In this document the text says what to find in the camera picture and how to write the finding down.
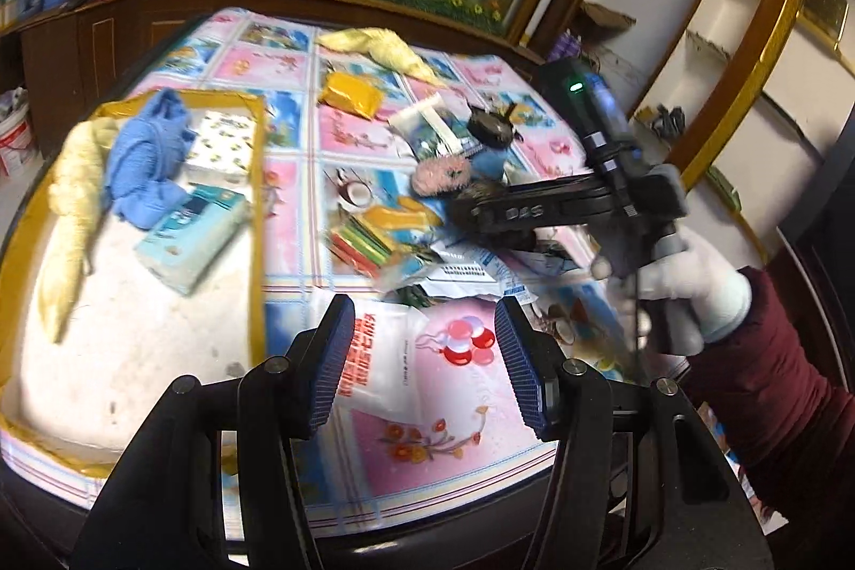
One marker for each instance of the white foam box yellow tape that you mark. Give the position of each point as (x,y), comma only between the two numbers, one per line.
(153,356)

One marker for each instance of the person's right hand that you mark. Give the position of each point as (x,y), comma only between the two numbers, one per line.
(701,289)

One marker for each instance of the large blue towel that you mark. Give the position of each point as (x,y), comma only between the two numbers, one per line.
(143,156)

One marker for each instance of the colourful crayon pack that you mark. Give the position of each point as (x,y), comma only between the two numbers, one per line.
(357,246)

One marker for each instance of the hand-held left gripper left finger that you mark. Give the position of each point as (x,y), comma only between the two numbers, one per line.
(330,366)

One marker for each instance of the yellow sponge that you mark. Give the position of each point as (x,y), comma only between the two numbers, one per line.
(401,216)

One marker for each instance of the printed pink blue tablecloth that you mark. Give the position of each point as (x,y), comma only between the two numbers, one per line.
(427,430)

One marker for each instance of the long pale yellow towel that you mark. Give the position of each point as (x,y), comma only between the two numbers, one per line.
(70,196)

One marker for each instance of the light blue tissue pack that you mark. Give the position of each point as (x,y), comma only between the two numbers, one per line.
(194,246)

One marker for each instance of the crumpled pale yellow towel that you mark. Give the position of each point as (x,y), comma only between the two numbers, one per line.
(381,46)

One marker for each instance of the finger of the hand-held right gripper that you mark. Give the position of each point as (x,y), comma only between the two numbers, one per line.
(474,213)

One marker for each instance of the white printed tissue pack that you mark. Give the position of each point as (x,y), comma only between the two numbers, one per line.
(224,142)

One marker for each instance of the black electric motor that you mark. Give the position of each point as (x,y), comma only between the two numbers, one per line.
(491,129)

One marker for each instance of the white plastic bucket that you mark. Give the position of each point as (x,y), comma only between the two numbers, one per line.
(17,136)

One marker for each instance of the person's right forearm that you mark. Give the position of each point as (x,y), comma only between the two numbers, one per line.
(775,396)

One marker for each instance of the clear plastic packet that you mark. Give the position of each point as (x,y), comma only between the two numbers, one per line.
(421,119)

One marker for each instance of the orange plastic packet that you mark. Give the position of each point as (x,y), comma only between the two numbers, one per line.
(347,96)

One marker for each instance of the white red-print wipes packet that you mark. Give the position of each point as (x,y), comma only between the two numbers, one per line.
(381,369)

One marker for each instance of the pink round scrubber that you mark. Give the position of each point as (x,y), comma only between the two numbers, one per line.
(437,176)

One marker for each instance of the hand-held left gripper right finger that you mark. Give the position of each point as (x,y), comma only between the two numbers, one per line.
(524,369)

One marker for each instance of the white label plastic bag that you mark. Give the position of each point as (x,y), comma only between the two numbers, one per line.
(461,273)

